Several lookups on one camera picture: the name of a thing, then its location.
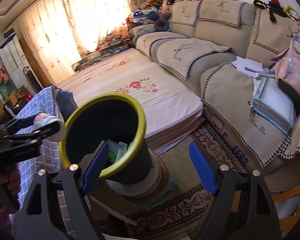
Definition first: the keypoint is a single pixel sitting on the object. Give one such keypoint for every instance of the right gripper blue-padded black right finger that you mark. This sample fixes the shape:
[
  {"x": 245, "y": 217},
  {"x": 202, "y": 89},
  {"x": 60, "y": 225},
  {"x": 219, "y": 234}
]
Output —
[{"x": 242, "y": 206}]

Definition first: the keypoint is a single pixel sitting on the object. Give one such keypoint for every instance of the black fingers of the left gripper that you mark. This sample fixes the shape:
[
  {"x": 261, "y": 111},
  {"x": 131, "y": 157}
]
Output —
[{"x": 15, "y": 147}]

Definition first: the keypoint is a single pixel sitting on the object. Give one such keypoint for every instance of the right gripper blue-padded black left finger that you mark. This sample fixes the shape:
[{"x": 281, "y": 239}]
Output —
[{"x": 41, "y": 217}]

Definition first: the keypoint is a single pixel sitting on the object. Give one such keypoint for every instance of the white red-label bottle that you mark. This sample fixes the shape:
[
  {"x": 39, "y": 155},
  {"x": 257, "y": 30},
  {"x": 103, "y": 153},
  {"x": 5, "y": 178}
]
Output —
[{"x": 52, "y": 128}]

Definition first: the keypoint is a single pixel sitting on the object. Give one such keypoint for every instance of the white milk carton box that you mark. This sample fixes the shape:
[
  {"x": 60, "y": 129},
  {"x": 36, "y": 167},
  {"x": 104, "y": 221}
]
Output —
[{"x": 121, "y": 150}]

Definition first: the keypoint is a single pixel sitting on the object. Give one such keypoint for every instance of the yellow-rimmed black trash bin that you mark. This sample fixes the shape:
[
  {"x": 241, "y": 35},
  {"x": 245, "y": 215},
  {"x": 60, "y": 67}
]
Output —
[{"x": 113, "y": 116}]

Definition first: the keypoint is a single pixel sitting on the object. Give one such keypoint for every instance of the red fire extinguisher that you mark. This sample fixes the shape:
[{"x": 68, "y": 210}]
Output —
[{"x": 27, "y": 97}]

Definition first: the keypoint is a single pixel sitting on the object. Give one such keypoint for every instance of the black tower fan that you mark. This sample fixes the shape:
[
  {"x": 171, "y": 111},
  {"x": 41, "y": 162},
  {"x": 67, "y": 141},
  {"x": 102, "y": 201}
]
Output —
[{"x": 33, "y": 80}]

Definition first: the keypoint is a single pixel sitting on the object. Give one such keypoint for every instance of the patterned red rug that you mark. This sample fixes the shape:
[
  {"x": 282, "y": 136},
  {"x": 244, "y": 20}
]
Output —
[{"x": 183, "y": 209}]

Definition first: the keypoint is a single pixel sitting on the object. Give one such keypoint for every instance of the clear document folder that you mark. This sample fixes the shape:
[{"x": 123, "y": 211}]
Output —
[{"x": 270, "y": 102}]

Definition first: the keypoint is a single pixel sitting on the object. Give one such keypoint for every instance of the cream floral curtains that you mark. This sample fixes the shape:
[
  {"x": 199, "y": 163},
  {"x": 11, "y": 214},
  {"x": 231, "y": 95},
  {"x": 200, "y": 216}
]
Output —
[{"x": 59, "y": 33}]

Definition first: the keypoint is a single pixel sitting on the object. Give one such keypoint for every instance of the floral white mattress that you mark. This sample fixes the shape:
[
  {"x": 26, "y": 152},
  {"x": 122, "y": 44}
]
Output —
[{"x": 172, "y": 110}]

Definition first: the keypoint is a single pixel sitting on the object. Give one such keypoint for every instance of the cluttered glass low table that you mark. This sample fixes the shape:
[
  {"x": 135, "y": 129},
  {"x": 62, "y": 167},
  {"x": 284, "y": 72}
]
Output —
[{"x": 113, "y": 44}]

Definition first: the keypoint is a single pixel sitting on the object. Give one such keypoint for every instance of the white loose papers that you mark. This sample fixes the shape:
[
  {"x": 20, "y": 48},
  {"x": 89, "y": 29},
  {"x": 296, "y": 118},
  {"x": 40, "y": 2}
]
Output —
[{"x": 247, "y": 66}]

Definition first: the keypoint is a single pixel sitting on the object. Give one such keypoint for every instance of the pink school backpack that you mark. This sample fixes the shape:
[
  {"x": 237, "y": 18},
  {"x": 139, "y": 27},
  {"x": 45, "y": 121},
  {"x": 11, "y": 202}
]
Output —
[{"x": 287, "y": 70}]

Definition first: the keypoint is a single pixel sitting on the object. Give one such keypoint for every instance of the beige fabric sofa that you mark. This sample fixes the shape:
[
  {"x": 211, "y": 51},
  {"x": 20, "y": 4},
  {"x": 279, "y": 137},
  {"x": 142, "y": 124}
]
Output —
[{"x": 226, "y": 53}]

